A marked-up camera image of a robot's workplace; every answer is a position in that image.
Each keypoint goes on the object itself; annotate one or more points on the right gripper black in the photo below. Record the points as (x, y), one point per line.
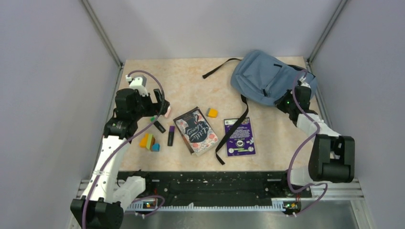
(279, 103)

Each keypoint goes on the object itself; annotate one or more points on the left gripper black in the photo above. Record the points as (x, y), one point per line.
(160, 108)

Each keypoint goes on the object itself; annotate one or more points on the blue grey student backpack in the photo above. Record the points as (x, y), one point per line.
(264, 79)

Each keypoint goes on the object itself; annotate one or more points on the Little Women floral book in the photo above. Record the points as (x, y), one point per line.
(196, 132)

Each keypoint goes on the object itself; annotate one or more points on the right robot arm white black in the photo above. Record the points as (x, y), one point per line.
(332, 158)

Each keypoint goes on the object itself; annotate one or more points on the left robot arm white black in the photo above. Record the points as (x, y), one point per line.
(102, 204)

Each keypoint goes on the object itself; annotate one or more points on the purple game card pack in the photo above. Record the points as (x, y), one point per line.
(241, 142)

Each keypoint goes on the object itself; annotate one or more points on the green capped black marker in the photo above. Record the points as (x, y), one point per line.
(157, 124)

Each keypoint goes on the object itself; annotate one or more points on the pink white small eraser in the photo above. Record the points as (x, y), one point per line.
(168, 112)

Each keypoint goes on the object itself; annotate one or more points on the colourful wooden block puzzle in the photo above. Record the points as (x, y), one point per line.
(150, 143)

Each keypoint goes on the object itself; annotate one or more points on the purple black highlighter marker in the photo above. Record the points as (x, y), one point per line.
(171, 135)

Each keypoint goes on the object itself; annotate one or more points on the orange grey eraser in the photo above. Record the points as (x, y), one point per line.
(211, 113)

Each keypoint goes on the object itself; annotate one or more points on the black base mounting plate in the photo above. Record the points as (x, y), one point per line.
(216, 189)

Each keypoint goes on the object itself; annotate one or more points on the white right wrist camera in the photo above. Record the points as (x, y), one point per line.
(302, 82)

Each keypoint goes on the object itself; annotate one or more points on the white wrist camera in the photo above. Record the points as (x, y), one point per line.
(138, 83)
(302, 82)

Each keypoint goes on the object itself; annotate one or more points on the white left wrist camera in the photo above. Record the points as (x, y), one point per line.
(138, 83)

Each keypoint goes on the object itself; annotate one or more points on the aluminium front rail frame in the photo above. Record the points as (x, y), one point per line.
(340, 200)

